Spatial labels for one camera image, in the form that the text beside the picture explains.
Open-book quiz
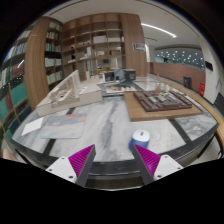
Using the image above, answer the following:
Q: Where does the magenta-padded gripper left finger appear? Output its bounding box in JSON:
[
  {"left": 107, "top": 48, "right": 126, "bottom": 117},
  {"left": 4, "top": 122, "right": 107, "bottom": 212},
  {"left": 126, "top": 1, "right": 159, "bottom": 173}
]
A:
[{"left": 45, "top": 144, "right": 97, "bottom": 188}]

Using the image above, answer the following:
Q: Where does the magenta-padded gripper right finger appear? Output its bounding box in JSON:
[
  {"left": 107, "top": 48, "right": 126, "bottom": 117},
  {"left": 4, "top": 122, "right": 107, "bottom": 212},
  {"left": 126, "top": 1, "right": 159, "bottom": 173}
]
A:
[{"left": 132, "top": 144, "right": 184, "bottom": 185}]

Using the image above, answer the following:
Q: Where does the blue and white computer mouse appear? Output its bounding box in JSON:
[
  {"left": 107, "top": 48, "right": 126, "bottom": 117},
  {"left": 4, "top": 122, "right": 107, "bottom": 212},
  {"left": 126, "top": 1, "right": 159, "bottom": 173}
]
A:
[{"left": 129, "top": 129, "right": 151, "bottom": 151}]

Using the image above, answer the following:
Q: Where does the brown building model on board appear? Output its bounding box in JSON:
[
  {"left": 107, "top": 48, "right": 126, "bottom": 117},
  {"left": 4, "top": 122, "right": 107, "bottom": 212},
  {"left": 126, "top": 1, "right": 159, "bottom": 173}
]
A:
[{"left": 123, "top": 89, "right": 204, "bottom": 123}]

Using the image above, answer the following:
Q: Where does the white paper sheet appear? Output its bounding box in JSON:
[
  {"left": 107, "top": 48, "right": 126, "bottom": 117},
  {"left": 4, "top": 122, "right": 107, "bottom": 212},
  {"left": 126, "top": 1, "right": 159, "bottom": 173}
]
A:
[{"left": 21, "top": 116, "right": 45, "bottom": 137}]

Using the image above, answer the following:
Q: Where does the white stepped architectural model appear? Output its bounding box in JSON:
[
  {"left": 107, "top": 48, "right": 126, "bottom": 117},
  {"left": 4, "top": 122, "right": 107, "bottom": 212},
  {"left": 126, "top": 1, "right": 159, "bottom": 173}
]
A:
[{"left": 35, "top": 69, "right": 104, "bottom": 117}]

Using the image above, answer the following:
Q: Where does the round pale site model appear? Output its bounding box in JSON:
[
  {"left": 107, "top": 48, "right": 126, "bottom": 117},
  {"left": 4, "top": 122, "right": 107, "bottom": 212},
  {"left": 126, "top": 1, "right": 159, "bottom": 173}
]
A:
[{"left": 134, "top": 76, "right": 169, "bottom": 93}]

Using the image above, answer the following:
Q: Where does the grey house model on base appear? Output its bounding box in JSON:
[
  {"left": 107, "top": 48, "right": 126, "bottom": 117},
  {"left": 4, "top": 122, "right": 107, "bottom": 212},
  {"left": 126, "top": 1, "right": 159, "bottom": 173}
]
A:
[{"left": 96, "top": 68, "right": 138, "bottom": 98}]

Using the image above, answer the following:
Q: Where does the dark bookshelf with white books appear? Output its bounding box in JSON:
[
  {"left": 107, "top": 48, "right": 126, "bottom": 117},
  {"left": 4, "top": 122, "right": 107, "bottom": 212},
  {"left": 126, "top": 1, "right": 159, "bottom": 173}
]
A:
[{"left": 24, "top": 16, "right": 64, "bottom": 110}]

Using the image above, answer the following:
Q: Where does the bookshelf with colourful books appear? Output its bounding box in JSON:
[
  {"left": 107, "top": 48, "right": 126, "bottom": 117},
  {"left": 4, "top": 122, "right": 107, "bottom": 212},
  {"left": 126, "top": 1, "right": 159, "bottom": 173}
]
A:
[{"left": 0, "top": 29, "right": 34, "bottom": 134}]

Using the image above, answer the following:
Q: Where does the group of small ceiling lights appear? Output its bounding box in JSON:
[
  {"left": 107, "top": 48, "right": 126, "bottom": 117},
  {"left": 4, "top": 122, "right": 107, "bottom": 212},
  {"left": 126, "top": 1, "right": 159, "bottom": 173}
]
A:
[{"left": 156, "top": 49, "right": 205, "bottom": 68}]

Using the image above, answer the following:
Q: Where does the wooden open shelf unit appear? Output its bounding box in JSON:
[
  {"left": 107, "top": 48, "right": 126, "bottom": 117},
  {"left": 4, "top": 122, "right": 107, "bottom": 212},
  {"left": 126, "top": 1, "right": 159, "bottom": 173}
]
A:
[{"left": 61, "top": 12, "right": 148, "bottom": 81}]

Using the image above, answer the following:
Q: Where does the long ceiling light strip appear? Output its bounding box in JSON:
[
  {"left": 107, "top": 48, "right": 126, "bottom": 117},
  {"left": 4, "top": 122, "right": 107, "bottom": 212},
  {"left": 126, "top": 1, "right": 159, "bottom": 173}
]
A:
[{"left": 140, "top": 22, "right": 178, "bottom": 39}]

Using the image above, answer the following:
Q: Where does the red wall sign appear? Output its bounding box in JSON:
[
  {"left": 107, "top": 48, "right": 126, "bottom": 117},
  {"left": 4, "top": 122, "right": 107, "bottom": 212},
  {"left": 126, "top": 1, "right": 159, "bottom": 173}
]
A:
[{"left": 198, "top": 82, "right": 206, "bottom": 98}]

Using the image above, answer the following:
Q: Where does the black wall display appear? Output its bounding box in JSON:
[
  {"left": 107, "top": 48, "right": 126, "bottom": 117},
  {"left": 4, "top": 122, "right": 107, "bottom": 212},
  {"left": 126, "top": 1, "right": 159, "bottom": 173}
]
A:
[{"left": 204, "top": 60, "right": 214, "bottom": 72}]

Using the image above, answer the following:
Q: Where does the framed wall poster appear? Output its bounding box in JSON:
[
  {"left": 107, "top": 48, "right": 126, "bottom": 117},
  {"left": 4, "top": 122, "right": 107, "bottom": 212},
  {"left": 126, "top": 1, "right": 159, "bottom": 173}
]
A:
[{"left": 133, "top": 42, "right": 147, "bottom": 52}]

